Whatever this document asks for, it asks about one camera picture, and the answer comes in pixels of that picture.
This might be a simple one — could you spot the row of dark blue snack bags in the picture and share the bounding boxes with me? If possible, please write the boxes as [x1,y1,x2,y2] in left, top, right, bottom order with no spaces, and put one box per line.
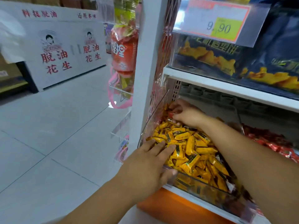
[169,0,299,100]

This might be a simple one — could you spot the white plastic bag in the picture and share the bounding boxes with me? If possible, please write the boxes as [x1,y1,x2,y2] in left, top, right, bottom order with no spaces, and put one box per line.
[0,9,26,64]

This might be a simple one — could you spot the orange shelf base panel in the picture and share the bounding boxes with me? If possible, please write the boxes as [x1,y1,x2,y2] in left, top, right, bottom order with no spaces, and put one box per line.
[137,188,236,224]

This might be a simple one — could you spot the pile of red wrapped candies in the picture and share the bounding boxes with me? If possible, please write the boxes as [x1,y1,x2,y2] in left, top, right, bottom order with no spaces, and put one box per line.
[228,122,299,163]

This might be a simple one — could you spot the orange hanging snack packet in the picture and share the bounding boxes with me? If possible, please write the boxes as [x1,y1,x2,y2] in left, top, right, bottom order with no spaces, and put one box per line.
[111,24,139,78]

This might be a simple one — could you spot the pile of yellow wrapped candies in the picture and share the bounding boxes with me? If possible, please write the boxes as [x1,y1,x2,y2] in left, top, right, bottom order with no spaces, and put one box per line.
[146,104,236,193]

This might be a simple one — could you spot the green yellow hanging snack packet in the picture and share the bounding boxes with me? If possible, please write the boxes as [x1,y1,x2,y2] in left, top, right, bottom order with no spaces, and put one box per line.
[113,0,142,27]

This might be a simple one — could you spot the clear acrylic candy bin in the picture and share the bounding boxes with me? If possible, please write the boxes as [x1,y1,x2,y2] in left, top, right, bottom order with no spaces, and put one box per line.
[137,89,264,223]

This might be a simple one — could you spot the person's right hand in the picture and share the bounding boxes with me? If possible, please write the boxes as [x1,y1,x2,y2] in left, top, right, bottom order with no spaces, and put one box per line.
[168,99,208,128]

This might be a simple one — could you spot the person's left forearm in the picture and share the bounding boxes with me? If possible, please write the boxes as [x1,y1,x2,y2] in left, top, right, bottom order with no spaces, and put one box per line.
[57,176,140,224]

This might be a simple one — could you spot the person's right forearm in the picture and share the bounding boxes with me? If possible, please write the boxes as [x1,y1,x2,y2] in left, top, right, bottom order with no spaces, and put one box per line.
[199,115,299,224]

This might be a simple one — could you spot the red wire mesh side panel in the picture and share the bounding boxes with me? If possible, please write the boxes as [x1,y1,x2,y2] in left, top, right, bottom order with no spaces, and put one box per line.
[140,0,179,140]

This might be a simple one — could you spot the white display stand red print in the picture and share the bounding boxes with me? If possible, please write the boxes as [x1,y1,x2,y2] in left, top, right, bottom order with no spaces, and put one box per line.
[0,1,108,93]

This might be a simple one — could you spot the clear acrylic side racks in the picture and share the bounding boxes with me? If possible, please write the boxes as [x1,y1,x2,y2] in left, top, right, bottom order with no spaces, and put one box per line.
[109,84,132,163]

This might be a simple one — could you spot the price tag in clear holder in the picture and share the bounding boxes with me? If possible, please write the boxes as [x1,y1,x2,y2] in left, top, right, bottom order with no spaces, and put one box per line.
[173,0,271,48]

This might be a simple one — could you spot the white metal shelf unit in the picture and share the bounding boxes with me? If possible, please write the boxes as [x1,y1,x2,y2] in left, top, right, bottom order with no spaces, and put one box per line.
[127,0,299,224]

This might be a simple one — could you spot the person's left hand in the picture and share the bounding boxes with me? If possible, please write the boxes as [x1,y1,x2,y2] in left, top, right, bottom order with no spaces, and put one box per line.
[116,139,178,205]

